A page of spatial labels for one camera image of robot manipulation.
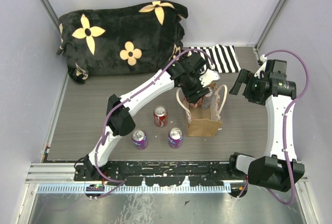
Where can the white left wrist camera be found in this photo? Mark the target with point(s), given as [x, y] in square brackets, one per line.
[209, 77]

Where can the black white striped cloth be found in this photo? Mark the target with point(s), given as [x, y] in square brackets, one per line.
[224, 58]

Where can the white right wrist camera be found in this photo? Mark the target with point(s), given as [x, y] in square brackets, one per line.
[262, 63]

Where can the silver blue Red Bull can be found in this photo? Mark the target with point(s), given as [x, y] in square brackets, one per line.
[207, 99]

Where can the black floral plush blanket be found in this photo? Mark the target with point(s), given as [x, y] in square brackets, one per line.
[130, 40]

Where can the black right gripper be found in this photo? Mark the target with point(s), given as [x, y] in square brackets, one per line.
[243, 78]

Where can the brown canvas tote bag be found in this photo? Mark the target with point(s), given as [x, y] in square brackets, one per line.
[204, 122]

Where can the purple Fanta can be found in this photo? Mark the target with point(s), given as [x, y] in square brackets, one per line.
[175, 137]
[139, 139]

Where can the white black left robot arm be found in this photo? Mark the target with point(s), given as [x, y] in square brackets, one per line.
[182, 71]

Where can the red Coca-Cola can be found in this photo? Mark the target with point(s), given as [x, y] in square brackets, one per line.
[197, 104]
[160, 116]

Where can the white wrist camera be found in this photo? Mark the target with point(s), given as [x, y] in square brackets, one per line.
[209, 77]
[262, 63]

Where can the black mounting rail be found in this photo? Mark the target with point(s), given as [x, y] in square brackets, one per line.
[161, 173]

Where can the white slotted cable duct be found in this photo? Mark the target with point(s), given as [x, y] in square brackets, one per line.
[87, 188]

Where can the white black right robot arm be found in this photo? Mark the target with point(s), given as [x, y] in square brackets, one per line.
[273, 168]

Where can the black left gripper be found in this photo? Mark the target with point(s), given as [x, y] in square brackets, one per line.
[192, 96]

